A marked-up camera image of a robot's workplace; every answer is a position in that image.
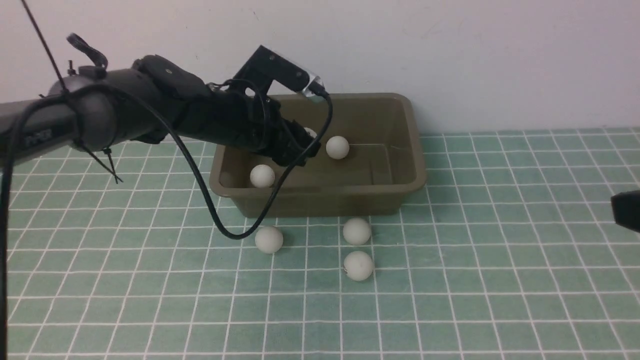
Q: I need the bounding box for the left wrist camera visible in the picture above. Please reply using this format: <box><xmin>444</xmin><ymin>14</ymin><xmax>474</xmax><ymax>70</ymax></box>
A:
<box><xmin>231</xmin><ymin>45</ymin><xmax>329</xmax><ymax>102</ymax></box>

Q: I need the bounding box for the green checked tablecloth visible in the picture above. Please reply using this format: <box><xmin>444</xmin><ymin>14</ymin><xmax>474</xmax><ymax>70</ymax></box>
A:
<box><xmin>7</xmin><ymin>128</ymin><xmax>640</xmax><ymax>360</ymax></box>

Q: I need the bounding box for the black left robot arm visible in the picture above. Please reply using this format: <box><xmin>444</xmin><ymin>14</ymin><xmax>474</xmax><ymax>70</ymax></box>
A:
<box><xmin>14</xmin><ymin>47</ymin><xmax>325</xmax><ymax>167</ymax></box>

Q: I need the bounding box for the olive brown plastic bin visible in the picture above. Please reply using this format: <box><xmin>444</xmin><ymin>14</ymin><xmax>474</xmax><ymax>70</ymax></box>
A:
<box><xmin>209</xmin><ymin>93</ymin><xmax>426</xmax><ymax>218</ymax></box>

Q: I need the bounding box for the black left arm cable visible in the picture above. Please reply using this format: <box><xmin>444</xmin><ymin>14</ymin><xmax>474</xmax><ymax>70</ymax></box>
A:
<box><xmin>0</xmin><ymin>80</ymin><xmax>334</xmax><ymax>360</ymax></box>

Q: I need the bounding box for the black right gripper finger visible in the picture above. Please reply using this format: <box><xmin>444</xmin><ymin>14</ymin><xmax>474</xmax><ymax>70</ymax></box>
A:
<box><xmin>611</xmin><ymin>190</ymin><xmax>640</xmax><ymax>233</ymax></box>

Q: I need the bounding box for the white ball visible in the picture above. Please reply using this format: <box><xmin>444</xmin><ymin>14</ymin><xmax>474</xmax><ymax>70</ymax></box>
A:
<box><xmin>343</xmin><ymin>250</ymin><xmax>375</xmax><ymax>281</ymax></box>
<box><xmin>342</xmin><ymin>218</ymin><xmax>372</xmax><ymax>246</ymax></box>
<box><xmin>325</xmin><ymin>136</ymin><xmax>350</xmax><ymax>160</ymax></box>
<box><xmin>254</xmin><ymin>226</ymin><xmax>284</xmax><ymax>255</ymax></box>
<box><xmin>249</xmin><ymin>164</ymin><xmax>276</xmax><ymax>189</ymax></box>
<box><xmin>304</xmin><ymin>127</ymin><xmax>317</xmax><ymax>139</ymax></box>

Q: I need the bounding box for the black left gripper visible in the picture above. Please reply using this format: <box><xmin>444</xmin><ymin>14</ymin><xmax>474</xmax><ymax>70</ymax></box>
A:
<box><xmin>173</xmin><ymin>82</ymin><xmax>322</xmax><ymax>167</ymax></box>

